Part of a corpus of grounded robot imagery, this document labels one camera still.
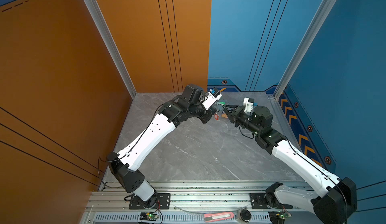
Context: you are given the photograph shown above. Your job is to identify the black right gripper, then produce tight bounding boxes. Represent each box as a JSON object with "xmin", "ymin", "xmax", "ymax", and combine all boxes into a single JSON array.
[{"xmin": 223, "ymin": 104, "xmax": 262, "ymax": 137}]

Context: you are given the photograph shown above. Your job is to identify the green tagged key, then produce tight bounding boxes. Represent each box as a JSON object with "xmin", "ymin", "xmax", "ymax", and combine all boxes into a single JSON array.
[{"xmin": 215, "ymin": 101, "xmax": 226, "ymax": 105}]

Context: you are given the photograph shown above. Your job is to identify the keyring with coloured keys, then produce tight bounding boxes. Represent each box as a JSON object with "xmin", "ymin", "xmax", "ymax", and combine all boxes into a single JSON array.
[{"xmin": 214, "ymin": 104, "xmax": 228, "ymax": 121}]

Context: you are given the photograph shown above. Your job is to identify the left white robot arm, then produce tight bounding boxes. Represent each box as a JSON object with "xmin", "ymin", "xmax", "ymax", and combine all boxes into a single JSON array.
[{"xmin": 106, "ymin": 84, "xmax": 222, "ymax": 206}]

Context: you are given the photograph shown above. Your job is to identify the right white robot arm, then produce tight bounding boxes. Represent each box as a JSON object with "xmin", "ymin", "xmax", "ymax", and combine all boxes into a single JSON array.
[{"xmin": 223, "ymin": 105, "xmax": 357, "ymax": 224}]

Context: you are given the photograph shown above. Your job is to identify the black round knob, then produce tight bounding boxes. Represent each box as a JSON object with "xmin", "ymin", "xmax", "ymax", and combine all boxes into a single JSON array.
[{"xmin": 237, "ymin": 209, "xmax": 251, "ymax": 224}]

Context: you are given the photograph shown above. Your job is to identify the red utility knife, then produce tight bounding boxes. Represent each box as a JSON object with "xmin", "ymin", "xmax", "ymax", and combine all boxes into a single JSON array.
[{"xmin": 204, "ymin": 212, "xmax": 234, "ymax": 223}]

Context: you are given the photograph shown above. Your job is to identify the right green circuit board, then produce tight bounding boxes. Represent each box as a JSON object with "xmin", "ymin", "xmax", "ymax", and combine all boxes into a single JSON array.
[{"xmin": 268, "ymin": 212, "xmax": 292, "ymax": 224}]

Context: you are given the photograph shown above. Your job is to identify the green circuit board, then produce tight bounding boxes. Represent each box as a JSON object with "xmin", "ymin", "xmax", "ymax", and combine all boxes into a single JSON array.
[
  {"xmin": 139, "ymin": 212, "xmax": 161, "ymax": 224},
  {"xmin": 268, "ymin": 212, "xmax": 292, "ymax": 224}
]

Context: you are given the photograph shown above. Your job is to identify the left green circuit board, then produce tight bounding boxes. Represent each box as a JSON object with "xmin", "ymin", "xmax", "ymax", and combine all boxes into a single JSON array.
[{"xmin": 139, "ymin": 212, "xmax": 161, "ymax": 224}]

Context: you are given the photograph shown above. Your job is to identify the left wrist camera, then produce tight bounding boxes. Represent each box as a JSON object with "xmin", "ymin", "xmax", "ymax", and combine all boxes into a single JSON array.
[{"xmin": 201, "ymin": 87, "xmax": 222, "ymax": 110}]

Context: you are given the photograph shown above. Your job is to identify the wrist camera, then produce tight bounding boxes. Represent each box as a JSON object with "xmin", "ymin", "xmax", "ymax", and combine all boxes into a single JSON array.
[
  {"xmin": 201, "ymin": 87, "xmax": 222, "ymax": 110},
  {"xmin": 243, "ymin": 97, "xmax": 257, "ymax": 115}
]

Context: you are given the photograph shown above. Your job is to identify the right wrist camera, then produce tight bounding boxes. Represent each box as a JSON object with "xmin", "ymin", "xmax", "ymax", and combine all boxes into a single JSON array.
[{"xmin": 243, "ymin": 97, "xmax": 257, "ymax": 115}]

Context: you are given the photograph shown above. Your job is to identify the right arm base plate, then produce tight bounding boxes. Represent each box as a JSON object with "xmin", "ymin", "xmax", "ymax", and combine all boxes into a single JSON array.
[{"xmin": 249, "ymin": 192, "xmax": 294, "ymax": 210}]

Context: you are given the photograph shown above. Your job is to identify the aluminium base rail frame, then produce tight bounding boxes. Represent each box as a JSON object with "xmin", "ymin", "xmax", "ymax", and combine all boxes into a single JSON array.
[{"xmin": 80, "ymin": 181, "xmax": 321, "ymax": 224}]

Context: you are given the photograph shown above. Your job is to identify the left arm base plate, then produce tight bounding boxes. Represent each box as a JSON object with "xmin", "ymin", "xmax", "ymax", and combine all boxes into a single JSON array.
[{"xmin": 129, "ymin": 192, "xmax": 171, "ymax": 210}]

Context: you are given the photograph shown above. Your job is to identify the aluminium corner post right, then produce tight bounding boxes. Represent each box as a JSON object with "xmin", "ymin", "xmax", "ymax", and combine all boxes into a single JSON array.
[{"xmin": 273, "ymin": 0, "xmax": 337, "ymax": 100}]

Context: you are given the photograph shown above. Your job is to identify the aluminium corner post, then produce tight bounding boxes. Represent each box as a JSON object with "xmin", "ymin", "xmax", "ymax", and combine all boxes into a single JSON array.
[
  {"xmin": 83, "ymin": 0, "xmax": 137, "ymax": 99},
  {"xmin": 273, "ymin": 0, "xmax": 337, "ymax": 100}
]

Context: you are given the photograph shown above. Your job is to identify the aluminium corner post left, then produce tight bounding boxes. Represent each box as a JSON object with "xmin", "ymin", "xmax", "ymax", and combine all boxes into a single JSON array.
[{"xmin": 83, "ymin": 0, "xmax": 137, "ymax": 99}]

